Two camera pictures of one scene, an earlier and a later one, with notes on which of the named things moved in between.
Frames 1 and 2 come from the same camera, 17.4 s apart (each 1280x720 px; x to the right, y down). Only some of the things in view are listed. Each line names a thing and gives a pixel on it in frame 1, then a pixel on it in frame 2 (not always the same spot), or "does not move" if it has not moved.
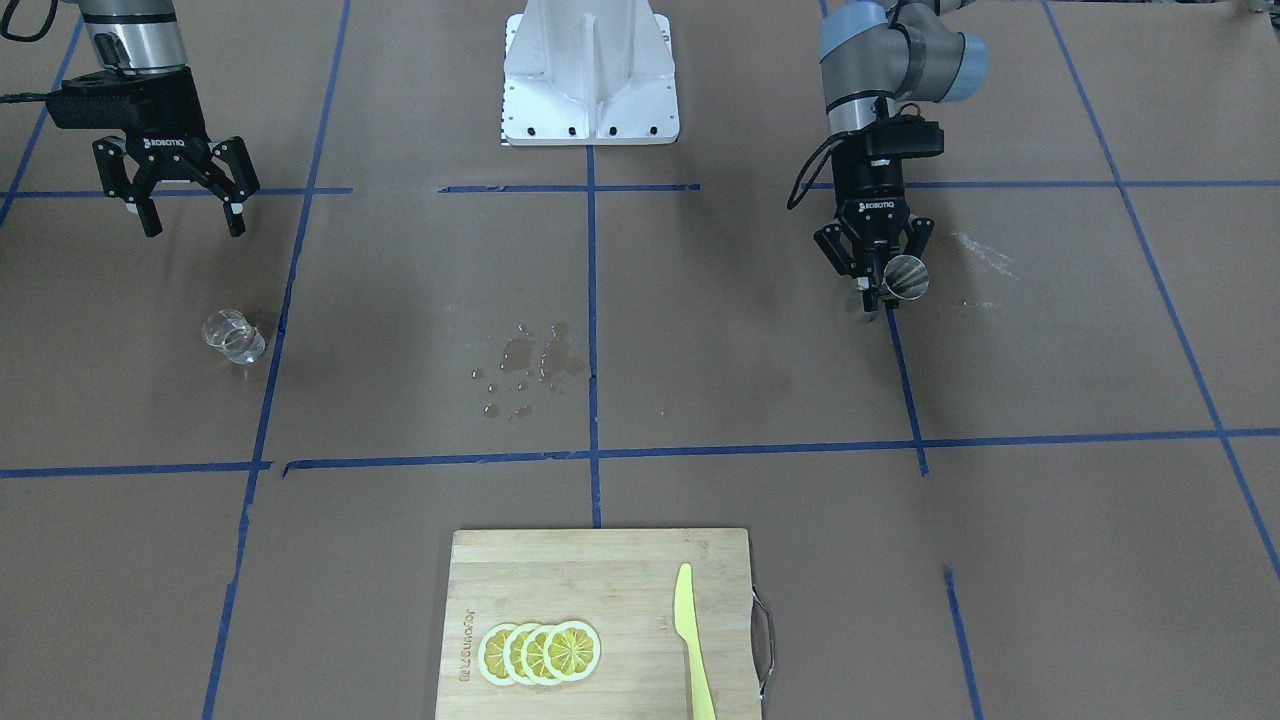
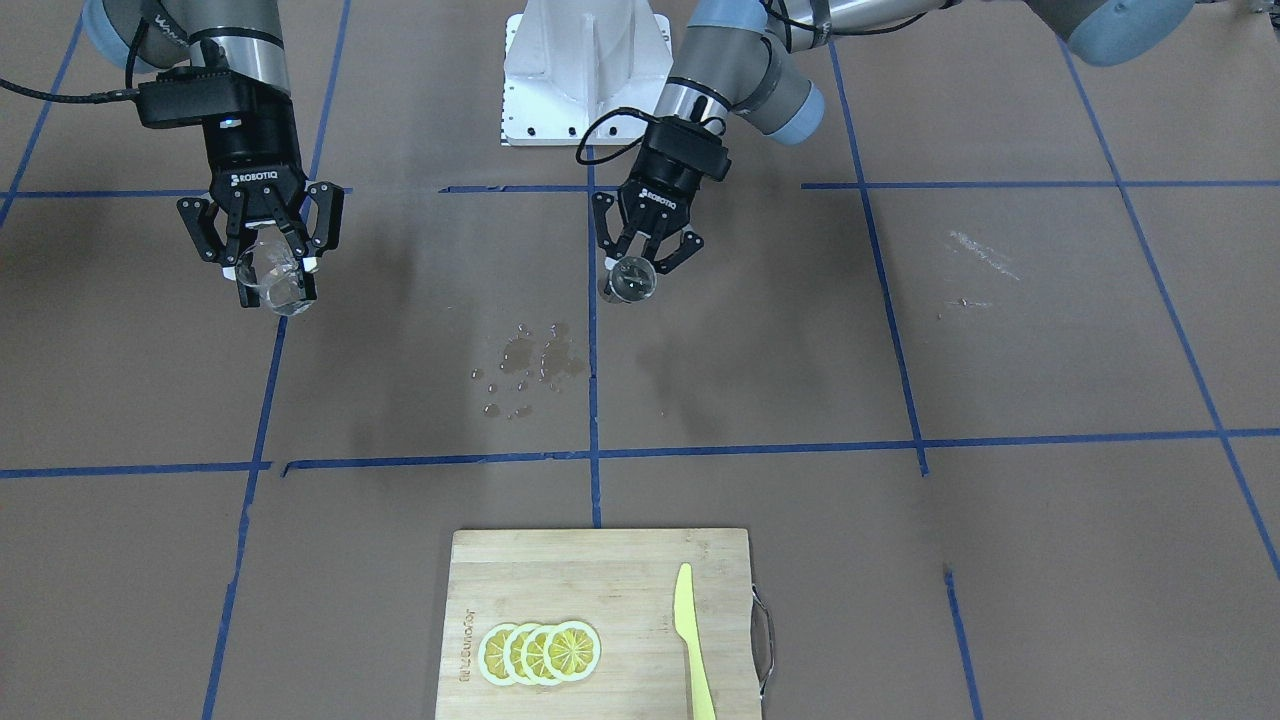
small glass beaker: [229, 332] to [270, 267]
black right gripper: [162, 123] to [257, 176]
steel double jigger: [906, 277] to [632, 279]
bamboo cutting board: [620, 582] does not move
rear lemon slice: [571, 651] does not move
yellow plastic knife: [686, 627] does not move
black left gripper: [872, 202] to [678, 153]
